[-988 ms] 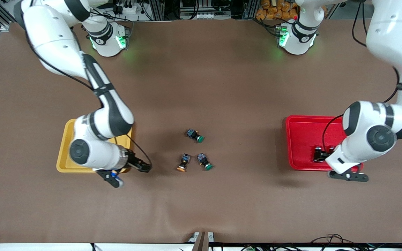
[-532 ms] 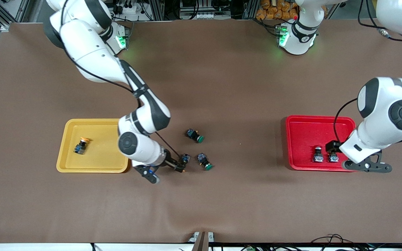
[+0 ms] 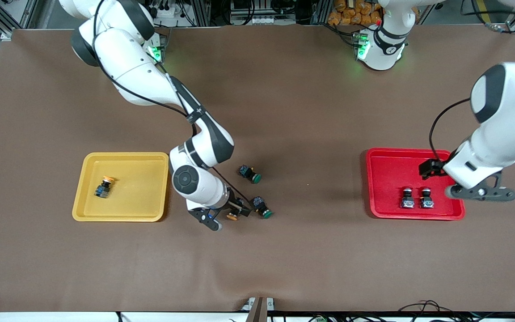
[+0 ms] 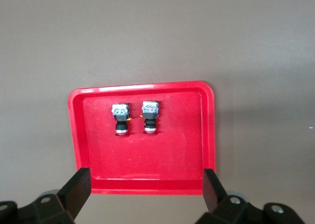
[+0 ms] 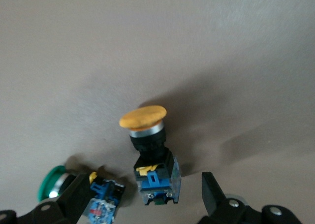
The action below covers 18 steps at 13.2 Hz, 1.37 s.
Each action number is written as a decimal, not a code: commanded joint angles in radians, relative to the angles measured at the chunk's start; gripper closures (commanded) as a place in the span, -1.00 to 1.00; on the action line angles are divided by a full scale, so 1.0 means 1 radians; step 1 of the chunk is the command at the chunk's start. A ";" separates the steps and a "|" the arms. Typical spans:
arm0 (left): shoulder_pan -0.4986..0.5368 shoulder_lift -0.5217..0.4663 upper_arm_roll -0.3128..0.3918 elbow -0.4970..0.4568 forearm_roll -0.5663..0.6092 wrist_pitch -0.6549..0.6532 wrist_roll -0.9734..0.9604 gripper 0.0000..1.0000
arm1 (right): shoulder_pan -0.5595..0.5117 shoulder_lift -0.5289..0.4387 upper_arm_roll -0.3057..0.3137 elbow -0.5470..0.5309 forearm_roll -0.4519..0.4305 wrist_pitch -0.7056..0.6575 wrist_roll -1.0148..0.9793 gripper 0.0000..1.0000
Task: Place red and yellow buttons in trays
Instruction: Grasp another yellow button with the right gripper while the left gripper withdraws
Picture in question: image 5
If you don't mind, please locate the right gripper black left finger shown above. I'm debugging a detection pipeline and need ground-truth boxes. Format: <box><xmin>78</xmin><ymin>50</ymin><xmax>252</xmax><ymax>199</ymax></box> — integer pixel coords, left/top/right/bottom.
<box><xmin>0</xmin><ymin>173</ymin><xmax>94</xmax><ymax>224</ymax></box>

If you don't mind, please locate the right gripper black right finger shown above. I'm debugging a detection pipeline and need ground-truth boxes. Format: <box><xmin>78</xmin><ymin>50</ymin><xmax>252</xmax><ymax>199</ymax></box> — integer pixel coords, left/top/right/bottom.
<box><xmin>198</xmin><ymin>171</ymin><xmax>303</xmax><ymax>224</ymax></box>

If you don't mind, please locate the green mushroom push button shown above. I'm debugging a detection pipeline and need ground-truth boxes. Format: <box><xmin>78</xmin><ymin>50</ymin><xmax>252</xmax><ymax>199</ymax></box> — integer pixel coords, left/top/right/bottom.
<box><xmin>38</xmin><ymin>165</ymin><xmax>126</xmax><ymax>224</ymax></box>

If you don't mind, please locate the yellow mushroom push button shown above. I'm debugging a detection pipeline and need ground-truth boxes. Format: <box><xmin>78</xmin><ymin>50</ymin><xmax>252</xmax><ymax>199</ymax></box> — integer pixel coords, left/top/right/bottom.
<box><xmin>119</xmin><ymin>105</ymin><xmax>183</xmax><ymax>206</ymax></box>

